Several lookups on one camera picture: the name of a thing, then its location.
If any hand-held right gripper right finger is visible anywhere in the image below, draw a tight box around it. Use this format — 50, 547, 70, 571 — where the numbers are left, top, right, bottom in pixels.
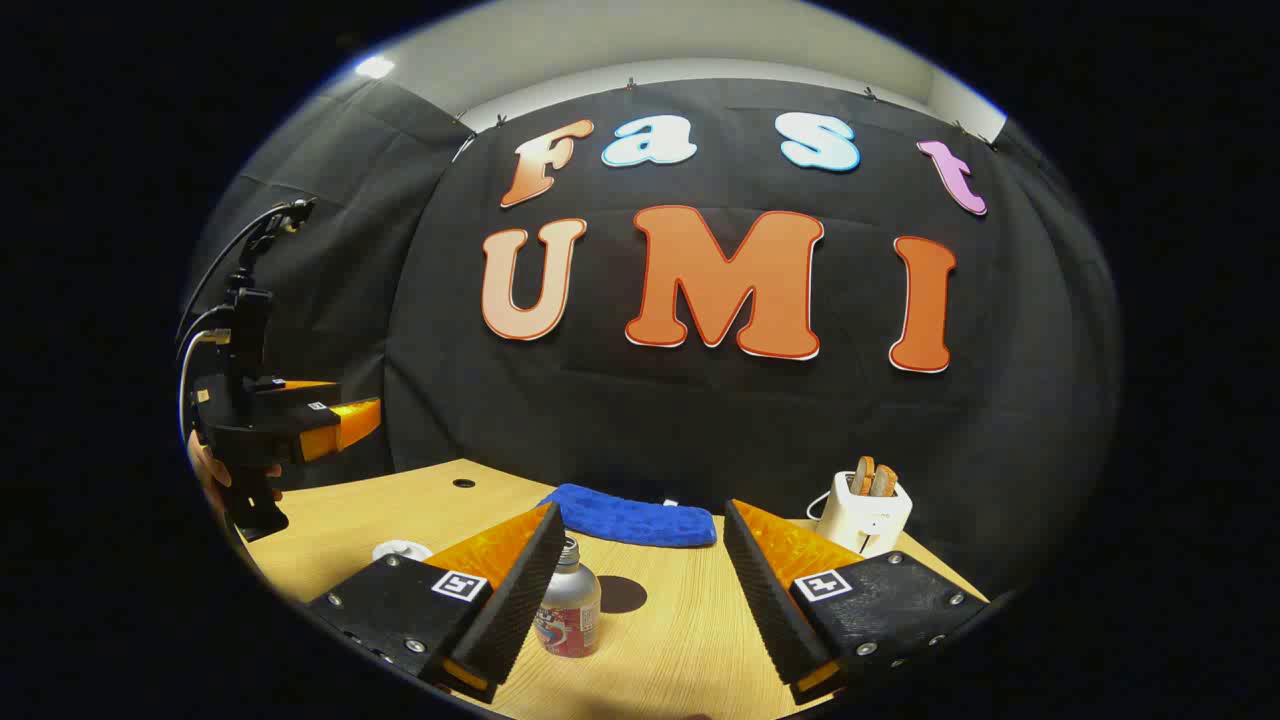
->
722, 498, 991, 707

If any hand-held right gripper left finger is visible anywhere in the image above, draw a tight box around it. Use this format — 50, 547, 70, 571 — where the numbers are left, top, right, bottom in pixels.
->
308, 502, 568, 704

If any silver water bottle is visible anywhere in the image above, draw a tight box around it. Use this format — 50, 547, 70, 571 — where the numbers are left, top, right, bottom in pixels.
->
533, 536, 602, 659

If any dark brown round coaster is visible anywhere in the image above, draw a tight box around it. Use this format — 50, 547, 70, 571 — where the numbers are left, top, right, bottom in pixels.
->
597, 575, 648, 614

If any white toaster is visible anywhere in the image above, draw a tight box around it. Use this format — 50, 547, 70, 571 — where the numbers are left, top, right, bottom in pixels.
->
815, 470, 913, 558

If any blue towel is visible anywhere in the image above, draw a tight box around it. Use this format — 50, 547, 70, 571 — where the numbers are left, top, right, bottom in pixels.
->
538, 483, 718, 548

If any grey cable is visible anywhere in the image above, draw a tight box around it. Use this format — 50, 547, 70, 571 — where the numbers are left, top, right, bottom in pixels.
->
178, 328, 233, 441

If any black cable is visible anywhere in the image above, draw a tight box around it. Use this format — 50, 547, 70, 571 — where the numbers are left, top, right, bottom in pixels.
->
178, 203, 296, 346

